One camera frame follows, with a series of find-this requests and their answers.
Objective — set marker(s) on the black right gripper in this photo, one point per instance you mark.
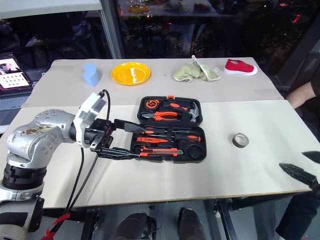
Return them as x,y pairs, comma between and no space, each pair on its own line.
317,190

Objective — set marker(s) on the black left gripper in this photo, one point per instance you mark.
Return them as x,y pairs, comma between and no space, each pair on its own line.
100,135

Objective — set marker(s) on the orange black utility knife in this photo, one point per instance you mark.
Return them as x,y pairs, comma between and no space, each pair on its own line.
160,152

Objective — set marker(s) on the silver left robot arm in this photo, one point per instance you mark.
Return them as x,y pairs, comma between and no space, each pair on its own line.
37,140

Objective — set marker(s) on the person's bare forearm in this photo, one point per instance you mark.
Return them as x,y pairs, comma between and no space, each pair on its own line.
300,95

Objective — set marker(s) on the black plastic tool case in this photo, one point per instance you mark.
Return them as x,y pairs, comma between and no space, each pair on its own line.
197,130

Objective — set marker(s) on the long orange black screwdriver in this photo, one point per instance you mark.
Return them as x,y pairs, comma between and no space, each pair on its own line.
156,130

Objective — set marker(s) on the orange black tape measure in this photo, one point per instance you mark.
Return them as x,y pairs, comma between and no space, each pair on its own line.
152,103

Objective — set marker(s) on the dark blue clothed leg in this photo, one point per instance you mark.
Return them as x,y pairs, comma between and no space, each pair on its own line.
300,217

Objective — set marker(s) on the short orange black screwdriver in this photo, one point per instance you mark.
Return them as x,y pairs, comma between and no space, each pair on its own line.
190,138

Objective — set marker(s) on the yellow plastic plate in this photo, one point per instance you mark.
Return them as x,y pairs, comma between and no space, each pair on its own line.
131,73

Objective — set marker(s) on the grey tape roll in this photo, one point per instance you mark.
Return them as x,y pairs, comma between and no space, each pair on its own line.
240,141

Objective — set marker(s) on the blue foam block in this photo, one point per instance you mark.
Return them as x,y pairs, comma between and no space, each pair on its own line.
91,75

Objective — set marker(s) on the dark rounded shape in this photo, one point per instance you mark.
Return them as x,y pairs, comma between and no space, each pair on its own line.
191,223
133,228

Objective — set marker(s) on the green cloth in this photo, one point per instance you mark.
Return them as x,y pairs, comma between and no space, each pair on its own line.
195,72

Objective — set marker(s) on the grey side table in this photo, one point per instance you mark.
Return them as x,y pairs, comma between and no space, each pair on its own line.
11,107

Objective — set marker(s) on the red child shoe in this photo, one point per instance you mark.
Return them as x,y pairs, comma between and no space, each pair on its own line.
240,67

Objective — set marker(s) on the tablet screen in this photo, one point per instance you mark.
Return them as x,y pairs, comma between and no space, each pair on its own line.
13,75

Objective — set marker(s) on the white horizontal ledge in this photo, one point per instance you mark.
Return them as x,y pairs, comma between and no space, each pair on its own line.
45,7

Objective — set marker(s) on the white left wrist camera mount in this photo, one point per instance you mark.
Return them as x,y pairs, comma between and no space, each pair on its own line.
85,115

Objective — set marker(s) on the black table frame leg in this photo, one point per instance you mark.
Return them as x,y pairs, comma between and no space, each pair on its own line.
227,222
88,225

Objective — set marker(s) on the grey window frame post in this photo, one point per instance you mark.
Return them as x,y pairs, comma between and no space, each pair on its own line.
112,27

